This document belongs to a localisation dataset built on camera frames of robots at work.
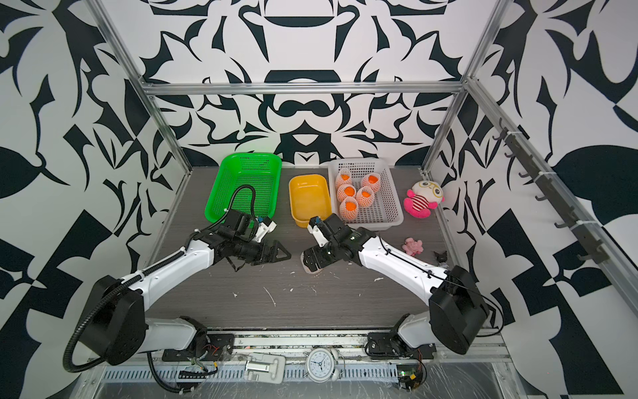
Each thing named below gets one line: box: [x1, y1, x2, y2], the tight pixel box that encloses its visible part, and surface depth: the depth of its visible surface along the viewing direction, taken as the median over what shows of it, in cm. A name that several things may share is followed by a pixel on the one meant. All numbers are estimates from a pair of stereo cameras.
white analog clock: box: [302, 347, 340, 384], surface depth 69 cm
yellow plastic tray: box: [288, 173, 333, 229], surface depth 110 cm
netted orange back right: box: [360, 172, 382, 194], surface depth 107 cm
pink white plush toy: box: [403, 180, 446, 219], surface depth 104 cm
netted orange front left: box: [338, 196, 359, 222], surface depth 98 cm
